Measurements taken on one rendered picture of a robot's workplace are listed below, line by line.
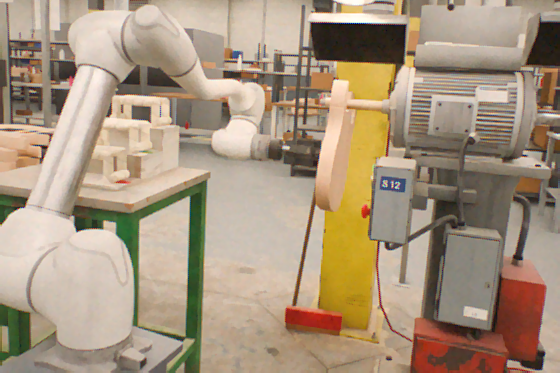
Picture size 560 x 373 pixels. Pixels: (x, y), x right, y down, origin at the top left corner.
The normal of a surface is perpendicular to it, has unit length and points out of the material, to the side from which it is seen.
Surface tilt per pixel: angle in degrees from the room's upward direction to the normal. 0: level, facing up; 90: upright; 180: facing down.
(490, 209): 90
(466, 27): 90
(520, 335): 90
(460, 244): 90
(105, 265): 71
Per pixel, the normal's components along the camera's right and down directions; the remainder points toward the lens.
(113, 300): 0.74, 0.11
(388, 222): -0.29, 0.15
